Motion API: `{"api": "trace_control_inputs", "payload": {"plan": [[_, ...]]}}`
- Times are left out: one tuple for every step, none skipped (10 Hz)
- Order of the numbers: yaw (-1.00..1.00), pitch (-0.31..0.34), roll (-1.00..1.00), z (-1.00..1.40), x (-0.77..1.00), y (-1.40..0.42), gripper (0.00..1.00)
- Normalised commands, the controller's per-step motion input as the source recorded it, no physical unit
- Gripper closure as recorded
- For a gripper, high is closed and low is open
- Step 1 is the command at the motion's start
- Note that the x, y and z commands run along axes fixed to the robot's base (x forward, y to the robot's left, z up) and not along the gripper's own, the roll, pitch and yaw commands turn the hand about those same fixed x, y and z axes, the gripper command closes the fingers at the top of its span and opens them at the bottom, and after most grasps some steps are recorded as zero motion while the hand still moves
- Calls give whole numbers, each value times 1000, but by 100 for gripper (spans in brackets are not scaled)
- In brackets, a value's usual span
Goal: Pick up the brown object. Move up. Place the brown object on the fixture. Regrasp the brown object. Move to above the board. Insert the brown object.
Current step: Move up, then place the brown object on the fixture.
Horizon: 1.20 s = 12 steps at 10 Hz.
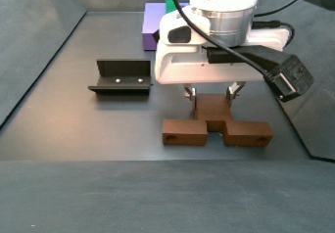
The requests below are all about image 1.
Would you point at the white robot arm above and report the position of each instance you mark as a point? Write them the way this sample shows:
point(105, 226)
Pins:
point(221, 53)

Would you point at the black angle bracket fixture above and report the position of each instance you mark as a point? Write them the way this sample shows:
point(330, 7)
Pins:
point(123, 76)

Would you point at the brown T-shaped block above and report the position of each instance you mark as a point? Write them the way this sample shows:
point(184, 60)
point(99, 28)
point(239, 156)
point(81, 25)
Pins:
point(212, 117)

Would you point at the purple base block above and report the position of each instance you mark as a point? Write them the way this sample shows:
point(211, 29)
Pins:
point(153, 12)

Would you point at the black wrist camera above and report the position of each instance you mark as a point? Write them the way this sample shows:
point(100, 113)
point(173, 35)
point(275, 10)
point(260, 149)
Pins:
point(284, 73)

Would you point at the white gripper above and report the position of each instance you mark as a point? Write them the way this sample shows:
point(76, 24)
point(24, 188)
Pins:
point(181, 61)

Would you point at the green U-shaped block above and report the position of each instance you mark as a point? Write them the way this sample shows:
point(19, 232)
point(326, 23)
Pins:
point(169, 6)

